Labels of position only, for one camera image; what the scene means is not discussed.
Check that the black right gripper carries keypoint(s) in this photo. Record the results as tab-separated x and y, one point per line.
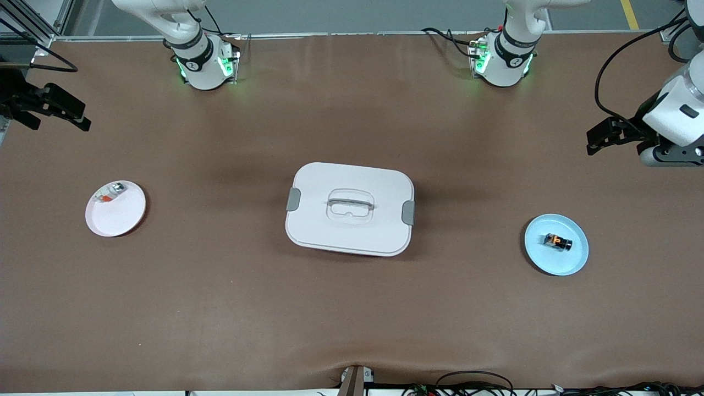
16	94

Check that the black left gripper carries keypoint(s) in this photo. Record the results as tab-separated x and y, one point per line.
630	127

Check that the orange push-button switch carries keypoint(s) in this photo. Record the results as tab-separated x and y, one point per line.
557	242

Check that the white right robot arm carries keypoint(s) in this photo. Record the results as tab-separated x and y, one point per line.
198	66

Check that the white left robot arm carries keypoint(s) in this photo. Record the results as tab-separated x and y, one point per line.
503	63

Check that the white lidded storage box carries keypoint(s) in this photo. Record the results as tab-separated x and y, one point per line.
349	231

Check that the white round plate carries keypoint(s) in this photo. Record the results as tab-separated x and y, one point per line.
118	220

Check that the light blue round plate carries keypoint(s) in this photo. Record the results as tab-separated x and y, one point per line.
555	261

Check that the brown table cover mat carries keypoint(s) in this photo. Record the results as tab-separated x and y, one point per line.
352	313

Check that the aluminium frame post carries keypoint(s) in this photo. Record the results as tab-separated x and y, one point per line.
33	22

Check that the small silver red switch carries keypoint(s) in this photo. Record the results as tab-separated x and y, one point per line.
113	191

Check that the aluminium table edge rail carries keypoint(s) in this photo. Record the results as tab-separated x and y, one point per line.
330	35

